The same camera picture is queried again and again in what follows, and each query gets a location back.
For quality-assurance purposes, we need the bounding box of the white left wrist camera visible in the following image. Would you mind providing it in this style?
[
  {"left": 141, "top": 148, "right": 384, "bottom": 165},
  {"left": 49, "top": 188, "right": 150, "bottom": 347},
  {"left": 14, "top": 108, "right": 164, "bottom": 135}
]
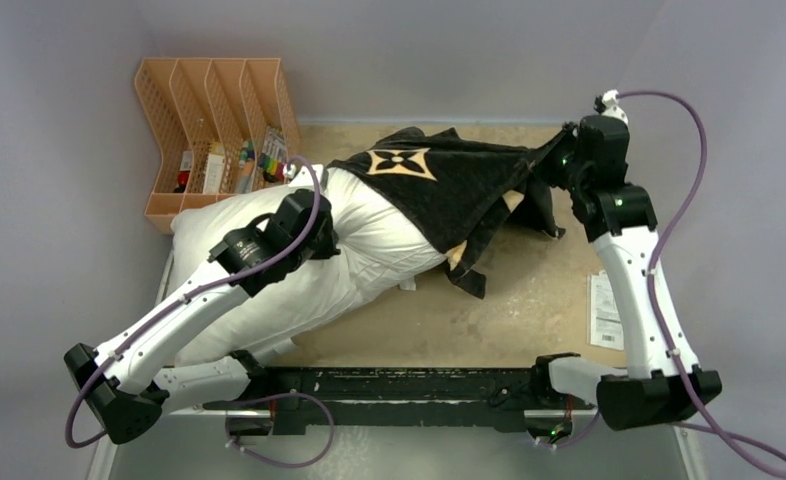
[{"left": 284, "top": 162, "right": 328, "bottom": 195}]

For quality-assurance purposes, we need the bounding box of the orange plastic file organizer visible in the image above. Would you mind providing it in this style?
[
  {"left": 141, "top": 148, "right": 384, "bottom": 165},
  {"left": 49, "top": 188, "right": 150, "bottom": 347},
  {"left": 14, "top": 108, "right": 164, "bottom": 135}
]
[{"left": 134, "top": 57, "right": 301, "bottom": 234}]

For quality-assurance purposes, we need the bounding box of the white paper label sheet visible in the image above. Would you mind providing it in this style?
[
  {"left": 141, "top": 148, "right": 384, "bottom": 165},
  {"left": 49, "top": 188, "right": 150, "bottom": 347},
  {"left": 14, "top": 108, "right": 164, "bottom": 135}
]
[{"left": 588, "top": 270, "right": 624, "bottom": 351}]

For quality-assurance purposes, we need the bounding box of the colourful marker set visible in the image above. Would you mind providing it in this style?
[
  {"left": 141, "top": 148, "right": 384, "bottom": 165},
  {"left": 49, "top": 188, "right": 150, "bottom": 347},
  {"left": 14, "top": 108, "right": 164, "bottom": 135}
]
[{"left": 258, "top": 126, "right": 287, "bottom": 183}]

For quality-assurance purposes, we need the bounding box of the white card box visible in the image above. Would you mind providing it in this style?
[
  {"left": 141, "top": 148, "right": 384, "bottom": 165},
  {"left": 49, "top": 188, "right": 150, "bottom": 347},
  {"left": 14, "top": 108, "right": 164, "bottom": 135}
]
[{"left": 202, "top": 153, "right": 225, "bottom": 194}]

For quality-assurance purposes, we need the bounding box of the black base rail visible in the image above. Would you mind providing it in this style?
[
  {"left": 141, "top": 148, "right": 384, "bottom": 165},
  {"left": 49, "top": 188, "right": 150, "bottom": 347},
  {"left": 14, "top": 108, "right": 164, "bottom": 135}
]
[{"left": 204, "top": 367, "right": 594, "bottom": 436}]

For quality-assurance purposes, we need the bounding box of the black pillowcase with beige flowers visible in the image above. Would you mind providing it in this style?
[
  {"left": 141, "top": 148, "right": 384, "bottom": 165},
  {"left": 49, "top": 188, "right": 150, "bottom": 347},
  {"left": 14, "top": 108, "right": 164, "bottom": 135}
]
[{"left": 330, "top": 126, "right": 565, "bottom": 299}]

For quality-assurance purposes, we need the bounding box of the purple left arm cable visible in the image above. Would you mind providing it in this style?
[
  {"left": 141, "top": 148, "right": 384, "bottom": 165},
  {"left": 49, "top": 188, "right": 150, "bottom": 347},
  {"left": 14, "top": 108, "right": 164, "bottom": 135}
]
[{"left": 64, "top": 156, "right": 323, "bottom": 450}]

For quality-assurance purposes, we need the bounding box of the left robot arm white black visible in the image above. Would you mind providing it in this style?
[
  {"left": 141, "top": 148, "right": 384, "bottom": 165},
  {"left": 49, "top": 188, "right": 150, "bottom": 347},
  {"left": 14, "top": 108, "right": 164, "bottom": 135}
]
[{"left": 64, "top": 188, "right": 339, "bottom": 449}]

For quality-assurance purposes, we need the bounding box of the white pillow insert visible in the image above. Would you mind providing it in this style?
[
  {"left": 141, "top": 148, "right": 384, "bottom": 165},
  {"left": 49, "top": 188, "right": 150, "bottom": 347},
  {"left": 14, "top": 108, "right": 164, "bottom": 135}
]
[{"left": 169, "top": 165, "right": 449, "bottom": 367}]

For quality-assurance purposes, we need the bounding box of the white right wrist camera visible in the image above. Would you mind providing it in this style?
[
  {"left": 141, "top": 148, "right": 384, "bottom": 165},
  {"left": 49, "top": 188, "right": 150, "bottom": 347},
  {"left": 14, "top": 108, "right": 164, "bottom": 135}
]
[{"left": 594, "top": 89, "right": 629, "bottom": 126}]

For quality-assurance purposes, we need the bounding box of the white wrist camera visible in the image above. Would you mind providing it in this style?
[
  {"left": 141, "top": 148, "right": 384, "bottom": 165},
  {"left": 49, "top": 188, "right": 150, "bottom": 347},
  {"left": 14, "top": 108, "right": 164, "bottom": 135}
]
[
  {"left": 594, "top": 89, "right": 629, "bottom": 126},
  {"left": 284, "top": 162, "right": 328, "bottom": 195}
]

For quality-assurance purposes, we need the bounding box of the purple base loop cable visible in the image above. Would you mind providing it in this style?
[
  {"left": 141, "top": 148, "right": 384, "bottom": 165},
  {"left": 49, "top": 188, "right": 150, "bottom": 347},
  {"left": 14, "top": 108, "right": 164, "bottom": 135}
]
[{"left": 224, "top": 390, "right": 337, "bottom": 469}]

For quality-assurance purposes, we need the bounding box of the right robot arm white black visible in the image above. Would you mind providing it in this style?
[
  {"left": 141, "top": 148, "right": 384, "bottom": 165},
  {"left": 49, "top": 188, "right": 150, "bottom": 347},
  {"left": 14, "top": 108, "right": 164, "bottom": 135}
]
[{"left": 530, "top": 115, "right": 722, "bottom": 431}]

